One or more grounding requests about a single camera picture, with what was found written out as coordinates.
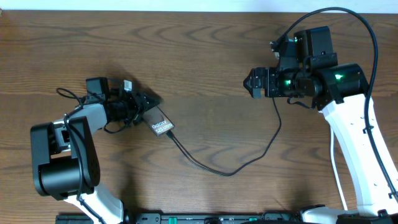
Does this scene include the black usb charging cable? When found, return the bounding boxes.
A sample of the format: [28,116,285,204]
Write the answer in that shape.
[165,96,283,177]

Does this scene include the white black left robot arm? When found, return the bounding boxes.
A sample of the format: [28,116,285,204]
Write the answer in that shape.
[30,88,159,223]

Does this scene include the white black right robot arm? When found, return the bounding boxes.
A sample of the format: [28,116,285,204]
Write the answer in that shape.
[243,26,397,223]

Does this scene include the white power strip cord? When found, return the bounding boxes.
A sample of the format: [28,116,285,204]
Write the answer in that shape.
[329,127,349,211]

